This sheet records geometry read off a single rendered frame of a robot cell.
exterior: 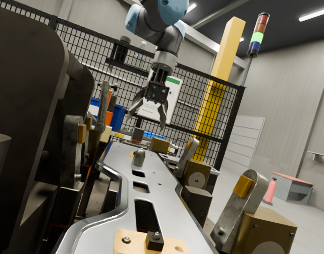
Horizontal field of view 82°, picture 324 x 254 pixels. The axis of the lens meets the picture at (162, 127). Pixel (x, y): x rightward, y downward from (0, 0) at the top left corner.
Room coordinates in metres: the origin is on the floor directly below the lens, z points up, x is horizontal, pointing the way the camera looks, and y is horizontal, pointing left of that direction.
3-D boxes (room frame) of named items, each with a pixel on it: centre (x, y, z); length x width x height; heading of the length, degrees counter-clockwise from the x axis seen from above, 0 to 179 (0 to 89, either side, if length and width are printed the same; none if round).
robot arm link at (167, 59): (0.64, 0.05, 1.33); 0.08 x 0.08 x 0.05
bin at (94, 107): (1.04, 0.38, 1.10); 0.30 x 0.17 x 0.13; 94
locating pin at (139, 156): (0.53, 0.04, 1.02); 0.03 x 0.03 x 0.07
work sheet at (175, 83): (1.22, 0.07, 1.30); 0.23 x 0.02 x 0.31; 101
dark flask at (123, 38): (1.25, 0.40, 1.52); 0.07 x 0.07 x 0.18
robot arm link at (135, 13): (0.57, 0.13, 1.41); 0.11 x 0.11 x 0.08; 31
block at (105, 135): (0.71, 0.20, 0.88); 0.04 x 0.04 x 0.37; 11
